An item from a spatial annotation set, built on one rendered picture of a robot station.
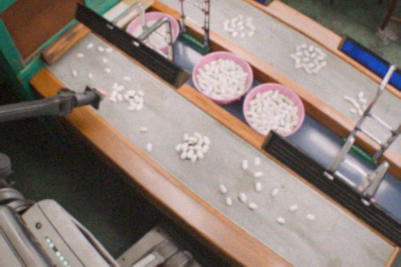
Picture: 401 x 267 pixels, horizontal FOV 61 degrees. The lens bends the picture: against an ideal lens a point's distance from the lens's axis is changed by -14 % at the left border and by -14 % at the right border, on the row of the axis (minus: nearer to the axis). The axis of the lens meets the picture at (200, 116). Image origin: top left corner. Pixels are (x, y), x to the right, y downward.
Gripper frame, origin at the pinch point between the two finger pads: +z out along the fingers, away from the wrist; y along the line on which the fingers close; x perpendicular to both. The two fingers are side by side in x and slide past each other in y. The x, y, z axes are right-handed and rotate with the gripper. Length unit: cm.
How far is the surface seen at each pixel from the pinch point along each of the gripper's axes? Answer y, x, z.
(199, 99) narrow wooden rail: -30.0, -13.2, 23.3
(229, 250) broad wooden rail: -81, 15, -9
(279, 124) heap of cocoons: -63, -19, 37
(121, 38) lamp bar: -3.8, -29.0, -8.6
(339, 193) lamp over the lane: -100, -28, -7
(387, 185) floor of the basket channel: -120, -21, 49
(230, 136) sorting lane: -51, -8, 22
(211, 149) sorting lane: -48, -2, 15
